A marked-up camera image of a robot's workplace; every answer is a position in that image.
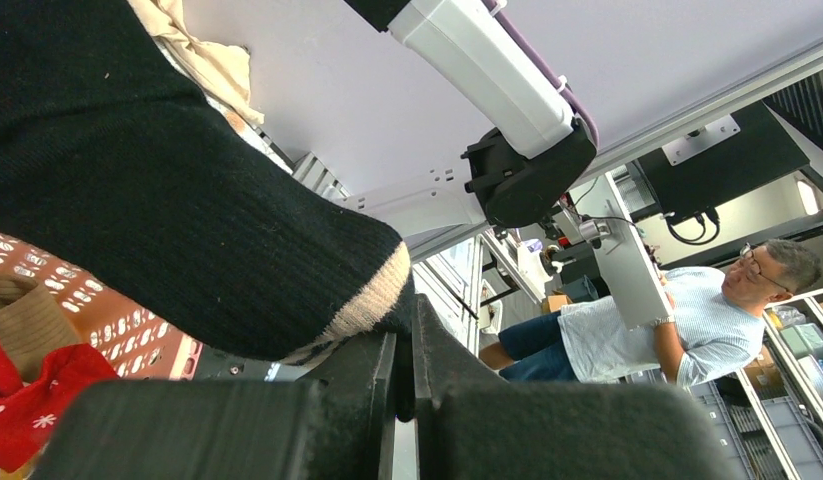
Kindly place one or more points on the tan brown sock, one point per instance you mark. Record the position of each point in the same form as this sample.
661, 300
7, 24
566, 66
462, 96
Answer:
32, 324

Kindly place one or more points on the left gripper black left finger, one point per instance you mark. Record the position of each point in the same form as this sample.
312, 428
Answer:
335, 422

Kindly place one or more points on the pink plastic laundry basket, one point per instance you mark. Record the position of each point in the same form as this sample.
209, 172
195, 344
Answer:
136, 342

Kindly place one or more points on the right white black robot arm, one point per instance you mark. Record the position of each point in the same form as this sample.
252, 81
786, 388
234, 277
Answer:
541, 142

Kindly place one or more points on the red snowflake sock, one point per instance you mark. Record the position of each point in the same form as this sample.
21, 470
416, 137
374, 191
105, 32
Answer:
39, 379

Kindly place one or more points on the black sock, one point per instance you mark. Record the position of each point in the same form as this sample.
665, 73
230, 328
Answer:
114, 161

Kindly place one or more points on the beige cloth pile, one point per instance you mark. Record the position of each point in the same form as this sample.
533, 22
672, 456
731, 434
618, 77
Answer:
222, 70

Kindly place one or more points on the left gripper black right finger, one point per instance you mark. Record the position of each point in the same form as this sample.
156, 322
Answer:
472, 424

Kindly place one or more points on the seated man light shirt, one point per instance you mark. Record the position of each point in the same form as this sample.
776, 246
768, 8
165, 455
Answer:
716, 326

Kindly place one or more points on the black overhead monitor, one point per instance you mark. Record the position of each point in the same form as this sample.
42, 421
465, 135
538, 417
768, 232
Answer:
730, 157

